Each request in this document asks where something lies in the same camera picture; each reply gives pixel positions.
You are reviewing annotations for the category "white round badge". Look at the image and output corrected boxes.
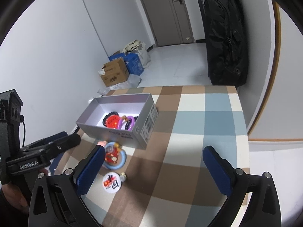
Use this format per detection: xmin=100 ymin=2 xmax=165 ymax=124
xmin=102 ymin=172 xmax=122 ymax=194

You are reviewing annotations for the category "pink pig toy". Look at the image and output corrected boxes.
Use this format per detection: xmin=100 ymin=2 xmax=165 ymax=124
xmin=97 ymin=141 xmax=107 ymax=147

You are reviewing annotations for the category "light blue ring bracelet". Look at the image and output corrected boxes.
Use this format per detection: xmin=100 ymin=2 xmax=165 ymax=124
xmin=102 ymin=141 xmax=127 ymax=171

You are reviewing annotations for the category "black bead bracelet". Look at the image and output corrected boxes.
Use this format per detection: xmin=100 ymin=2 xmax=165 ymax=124
xmin=102 ymin=111 xmax=119 ymax=129
xmin=123 ymin=115 xmax=139 ymax=131

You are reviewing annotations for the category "red round badge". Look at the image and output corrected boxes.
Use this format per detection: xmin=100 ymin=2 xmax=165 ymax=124
xmin=105 ymin=114 xmax=120 ymax=129

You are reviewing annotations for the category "purple cartoon silicone bracelet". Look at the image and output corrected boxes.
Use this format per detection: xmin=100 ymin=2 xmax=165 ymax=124
xmin=117 ymin=115 xmax=136 ymax=131

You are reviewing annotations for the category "red figurine charm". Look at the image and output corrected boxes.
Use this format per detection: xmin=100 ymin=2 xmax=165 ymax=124
xmin=105 ymin=142 xmax=122 ymax=165

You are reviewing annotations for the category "person's left hand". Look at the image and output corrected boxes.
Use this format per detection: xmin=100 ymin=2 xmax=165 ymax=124
xmin=2 ymin=183 xmax=29 ymax=214

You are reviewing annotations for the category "small gold white charm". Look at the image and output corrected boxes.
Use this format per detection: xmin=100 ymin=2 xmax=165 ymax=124
xmin=120 ymin=173 xmax=127 ymax=182

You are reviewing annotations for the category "plaid tablecloth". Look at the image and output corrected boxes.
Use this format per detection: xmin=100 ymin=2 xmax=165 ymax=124
xmin=83 ymin=86 xmax=250 ymax=226

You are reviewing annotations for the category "silver cardboard box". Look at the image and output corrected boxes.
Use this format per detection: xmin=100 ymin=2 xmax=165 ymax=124
xmin=76 ymin=93 xmax=158 ymax=150

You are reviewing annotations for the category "brown cardboard box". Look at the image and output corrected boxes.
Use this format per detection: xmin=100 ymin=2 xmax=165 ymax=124
xmin=98 ymin=58 xmax=129 ymax=87

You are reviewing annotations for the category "blue cardboard box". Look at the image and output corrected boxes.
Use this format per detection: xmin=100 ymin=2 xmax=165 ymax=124
xmin=109 ymin=53 xmax=144 ymax=76

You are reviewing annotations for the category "black hanging garment bag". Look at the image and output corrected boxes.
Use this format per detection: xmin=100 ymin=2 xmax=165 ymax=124
xmin=204 ymin=0 xmax=249 ymax=88

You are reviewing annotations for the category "beige canvas bag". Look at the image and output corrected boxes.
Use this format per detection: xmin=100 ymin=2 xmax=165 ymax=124
xmin=122 ymin=39 xmax=146 ymax=53

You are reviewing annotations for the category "grey door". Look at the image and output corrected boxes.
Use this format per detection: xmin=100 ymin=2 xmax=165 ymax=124
xmin=140 ymin=0 xmax=205 ymax=47

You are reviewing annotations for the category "black cable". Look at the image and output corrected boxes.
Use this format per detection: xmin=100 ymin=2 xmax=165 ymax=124
xmin=20 ymin=114 xmax=27 ymax=148

